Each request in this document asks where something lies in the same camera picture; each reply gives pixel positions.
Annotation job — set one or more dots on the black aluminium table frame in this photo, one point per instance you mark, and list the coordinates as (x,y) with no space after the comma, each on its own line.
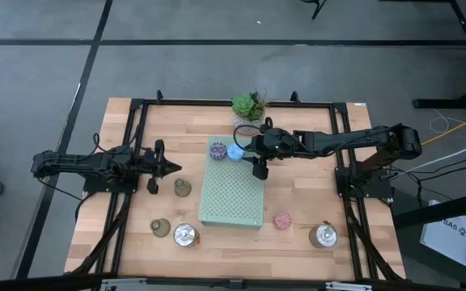
(217,102)

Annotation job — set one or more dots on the white printed box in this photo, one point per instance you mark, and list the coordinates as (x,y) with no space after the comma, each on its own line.
(445,238)

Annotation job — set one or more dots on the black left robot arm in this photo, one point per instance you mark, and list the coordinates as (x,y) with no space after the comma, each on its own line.
(75,161)

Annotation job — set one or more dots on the purple mosaic candle holder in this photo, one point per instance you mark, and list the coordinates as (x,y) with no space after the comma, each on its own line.
(218,151)

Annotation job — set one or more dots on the copper sided tin candle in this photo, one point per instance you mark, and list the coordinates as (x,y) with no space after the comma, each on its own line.
(185,234)

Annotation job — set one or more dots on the succulent in patterned pot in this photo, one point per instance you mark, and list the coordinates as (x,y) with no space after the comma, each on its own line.
(247,107)

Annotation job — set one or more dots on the silver tin candle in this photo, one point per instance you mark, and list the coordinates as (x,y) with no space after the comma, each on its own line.
(323,236)

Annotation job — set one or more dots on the white label sticker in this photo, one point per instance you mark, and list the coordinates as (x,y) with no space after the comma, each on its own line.
(360,104)

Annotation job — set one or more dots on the pink mosaic candle holder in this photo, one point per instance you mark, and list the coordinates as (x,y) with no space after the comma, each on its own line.
(282,220)

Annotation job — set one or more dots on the black desk leg frame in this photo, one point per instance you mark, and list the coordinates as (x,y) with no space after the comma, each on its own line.
(439,104)

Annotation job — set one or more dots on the green ribbed glass candle holder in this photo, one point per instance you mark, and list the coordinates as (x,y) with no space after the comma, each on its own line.
(182,188)
(160,227)

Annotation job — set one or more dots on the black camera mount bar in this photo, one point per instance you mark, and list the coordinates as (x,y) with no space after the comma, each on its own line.
(35,283)

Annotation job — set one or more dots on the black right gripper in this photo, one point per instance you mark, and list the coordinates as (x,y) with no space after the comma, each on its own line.
(275,143)

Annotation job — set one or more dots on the green perforated metal shelf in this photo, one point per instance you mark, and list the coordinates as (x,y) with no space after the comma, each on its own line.
(233,194)

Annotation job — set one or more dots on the silver metal bracket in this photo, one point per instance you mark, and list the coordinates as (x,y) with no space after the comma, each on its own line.
(348,287)
(121,285)

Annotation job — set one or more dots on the blue mosaic candle holder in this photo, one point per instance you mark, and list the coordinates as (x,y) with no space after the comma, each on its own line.
(235,153)

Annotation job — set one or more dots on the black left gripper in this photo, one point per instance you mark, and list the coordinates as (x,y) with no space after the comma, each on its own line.
(152,161)

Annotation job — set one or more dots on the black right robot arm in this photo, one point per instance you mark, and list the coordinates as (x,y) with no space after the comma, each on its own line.
(338,139)

